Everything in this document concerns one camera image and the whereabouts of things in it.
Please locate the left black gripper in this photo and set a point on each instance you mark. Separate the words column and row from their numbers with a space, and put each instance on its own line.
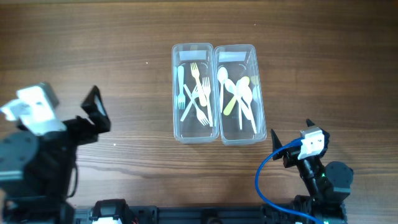
column 83, row 127

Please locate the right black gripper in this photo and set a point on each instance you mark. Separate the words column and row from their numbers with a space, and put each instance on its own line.
column 294, row 154

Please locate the white spoon thick handle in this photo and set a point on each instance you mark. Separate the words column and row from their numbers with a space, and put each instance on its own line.
column 246, row 94

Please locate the yellow plastic spoon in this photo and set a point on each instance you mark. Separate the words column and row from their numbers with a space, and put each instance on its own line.
column 244, row 80

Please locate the translucent white plastic spoon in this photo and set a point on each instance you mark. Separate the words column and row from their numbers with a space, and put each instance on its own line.
column 239, row 104

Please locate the light blue plastic fork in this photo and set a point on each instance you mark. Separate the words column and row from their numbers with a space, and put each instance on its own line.
column 181, row 96

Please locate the white spoon thin handle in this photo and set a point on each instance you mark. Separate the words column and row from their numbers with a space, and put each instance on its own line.
column 222, row 77

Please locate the yellow plastic fork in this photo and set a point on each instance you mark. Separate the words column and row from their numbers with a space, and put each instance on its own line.
column 196, row 75

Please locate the translucent white plastic fork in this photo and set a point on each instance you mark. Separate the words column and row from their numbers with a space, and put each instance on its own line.
column 194, row 95

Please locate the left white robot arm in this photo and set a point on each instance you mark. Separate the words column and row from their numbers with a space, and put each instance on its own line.
column 38, row 160

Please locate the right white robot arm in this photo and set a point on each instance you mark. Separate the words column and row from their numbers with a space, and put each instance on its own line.
column 328, row 185

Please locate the right clear plastic container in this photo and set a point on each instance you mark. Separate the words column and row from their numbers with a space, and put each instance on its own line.
column 242, row 117

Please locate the clear plastic container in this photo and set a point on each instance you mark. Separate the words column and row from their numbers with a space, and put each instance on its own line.
column 242, row 117
column 191, row 131

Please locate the left clear plastic container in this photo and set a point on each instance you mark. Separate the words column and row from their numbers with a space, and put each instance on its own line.
column 191, row 131

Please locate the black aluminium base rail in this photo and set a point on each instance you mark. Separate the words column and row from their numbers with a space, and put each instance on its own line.
column 244, row 214

